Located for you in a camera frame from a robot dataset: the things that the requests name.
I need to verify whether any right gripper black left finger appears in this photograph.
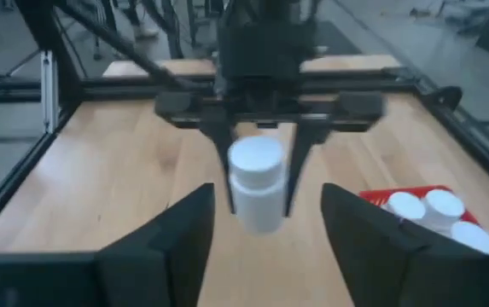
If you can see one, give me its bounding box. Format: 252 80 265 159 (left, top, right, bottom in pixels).
94 182 215 307

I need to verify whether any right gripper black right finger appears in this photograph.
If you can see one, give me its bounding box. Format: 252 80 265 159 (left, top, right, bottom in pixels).
320 182 424 307

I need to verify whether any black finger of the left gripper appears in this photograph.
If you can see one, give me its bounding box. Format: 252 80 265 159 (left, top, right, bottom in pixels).
203 123 240 215
283 123 330 217

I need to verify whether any white plastic pill bottle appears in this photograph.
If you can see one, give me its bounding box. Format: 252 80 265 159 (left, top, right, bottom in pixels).
226 136 288 235
451 220 489 256
387 191 427 221
422 188 466 234

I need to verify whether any red plastic basket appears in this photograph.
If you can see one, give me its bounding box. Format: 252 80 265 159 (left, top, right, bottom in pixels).
358 184 489 257

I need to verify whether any black diagonal frame strut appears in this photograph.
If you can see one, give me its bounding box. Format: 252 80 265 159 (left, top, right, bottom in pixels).
54 0 194 90

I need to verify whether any black frame clamp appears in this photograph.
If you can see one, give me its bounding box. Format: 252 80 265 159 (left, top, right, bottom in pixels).
422 84 463 113

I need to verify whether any silver aluminium post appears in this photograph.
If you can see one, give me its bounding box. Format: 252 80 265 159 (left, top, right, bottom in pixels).
41 50 60 133

